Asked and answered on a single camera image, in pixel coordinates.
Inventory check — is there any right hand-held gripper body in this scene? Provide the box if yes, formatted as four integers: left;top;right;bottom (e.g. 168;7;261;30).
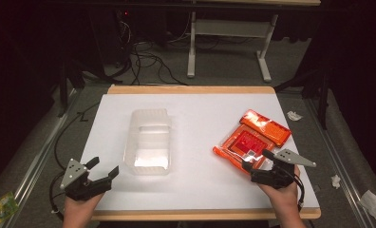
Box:
250;148;317;190

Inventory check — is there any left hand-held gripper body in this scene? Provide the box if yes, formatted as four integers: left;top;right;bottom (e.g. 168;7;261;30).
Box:
59;158;112;201

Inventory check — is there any orange snack packet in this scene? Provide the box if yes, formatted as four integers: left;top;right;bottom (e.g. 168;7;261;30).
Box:
212;108;292;174

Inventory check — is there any clear plastic container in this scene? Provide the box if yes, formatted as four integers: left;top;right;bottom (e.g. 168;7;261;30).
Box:
122;107;173;177

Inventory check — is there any person's left hand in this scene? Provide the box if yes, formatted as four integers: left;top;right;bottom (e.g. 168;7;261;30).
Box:
62;192;105;228

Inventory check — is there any crumpled white paper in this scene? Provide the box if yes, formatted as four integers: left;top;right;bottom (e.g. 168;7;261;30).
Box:
330;174;342;190
286;110;304;122

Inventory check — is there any white table mat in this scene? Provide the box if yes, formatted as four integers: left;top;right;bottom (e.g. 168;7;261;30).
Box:
80;92;321;211

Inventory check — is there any black stand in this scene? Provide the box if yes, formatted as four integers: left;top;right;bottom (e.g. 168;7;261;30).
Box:
273;66;330;131
56;60;86;118

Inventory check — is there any white cloth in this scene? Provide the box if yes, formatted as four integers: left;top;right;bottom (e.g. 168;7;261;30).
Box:
358;189;376;228

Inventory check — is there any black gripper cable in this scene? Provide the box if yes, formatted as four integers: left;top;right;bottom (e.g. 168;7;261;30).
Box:
48;100;103;222
291;173;306;213

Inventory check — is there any bundle of black floor cables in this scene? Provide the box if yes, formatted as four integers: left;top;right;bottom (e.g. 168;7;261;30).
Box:
113;18;190;86

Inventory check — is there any white metal desk frame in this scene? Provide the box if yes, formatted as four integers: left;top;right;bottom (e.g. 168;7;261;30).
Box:
186;10;279;84

